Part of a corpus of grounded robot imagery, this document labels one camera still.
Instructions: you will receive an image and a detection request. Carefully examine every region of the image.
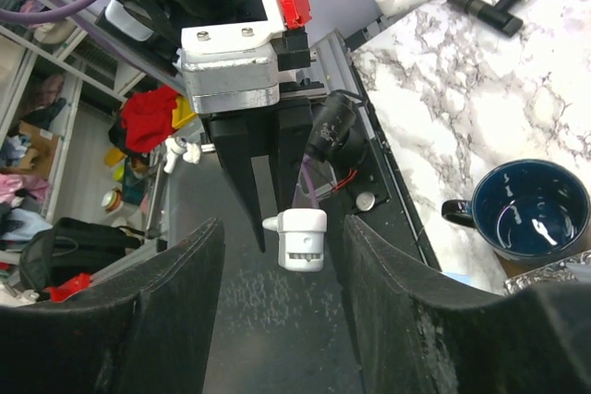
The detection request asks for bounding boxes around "black front mounting rail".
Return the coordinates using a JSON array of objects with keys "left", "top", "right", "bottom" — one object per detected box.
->
[{"left": 311, "top": 30, "right": 440, "bottom": 393}]

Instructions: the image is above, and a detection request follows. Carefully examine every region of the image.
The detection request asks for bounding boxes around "dark blue mug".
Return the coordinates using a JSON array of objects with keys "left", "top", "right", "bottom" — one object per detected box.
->
[{"left": 440, "top": 159, "right": 590, "bottom": 268}]

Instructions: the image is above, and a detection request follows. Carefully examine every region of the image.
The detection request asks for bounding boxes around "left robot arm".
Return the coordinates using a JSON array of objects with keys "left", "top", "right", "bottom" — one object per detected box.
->
[{"left": 99, "top": 0, "right": 279, "bottom": 250}]

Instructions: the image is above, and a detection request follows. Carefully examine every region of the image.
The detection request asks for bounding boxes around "red cloth pile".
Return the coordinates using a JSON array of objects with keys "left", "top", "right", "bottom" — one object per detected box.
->
[{"left": 120, "top": 86, "right": 197, "bottom": 154}]

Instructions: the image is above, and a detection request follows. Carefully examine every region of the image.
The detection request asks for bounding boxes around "black pipe tap fitting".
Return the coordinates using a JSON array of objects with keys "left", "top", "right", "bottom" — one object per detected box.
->
[{"left": 446, "top": 0, "right": 524, "bottom": 38}]

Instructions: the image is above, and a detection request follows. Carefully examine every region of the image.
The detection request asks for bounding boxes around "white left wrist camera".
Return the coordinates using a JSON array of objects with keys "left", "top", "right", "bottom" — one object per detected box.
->
[{"left": 180, "top": 21, "right": 284, "bottom": 114}]

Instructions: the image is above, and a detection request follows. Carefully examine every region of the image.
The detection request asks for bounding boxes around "white toothbrush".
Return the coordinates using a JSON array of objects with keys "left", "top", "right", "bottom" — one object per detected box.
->
[{"left": 262, "top": 209, "right": 327, "bottom": 273}]

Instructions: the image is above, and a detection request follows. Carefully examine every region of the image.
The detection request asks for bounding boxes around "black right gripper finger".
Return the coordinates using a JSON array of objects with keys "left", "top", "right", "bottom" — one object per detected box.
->
[
  {"left": 344, "top": 216, "right": 590, "bottom": 393},
  {"left": 1, "top": 218, "right": 225, "bottom": 393},
  {"left": 270, "top": 101, "right": 312, "bottom": 212},
  {"left": 208, "top": 113, "right": 266, "bottom": 252}
]

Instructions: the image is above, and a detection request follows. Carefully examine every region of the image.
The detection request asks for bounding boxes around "black backpack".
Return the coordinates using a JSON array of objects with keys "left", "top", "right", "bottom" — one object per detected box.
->
[{"left": 18, "top": 218, "right": 142, "bottom": 292}]

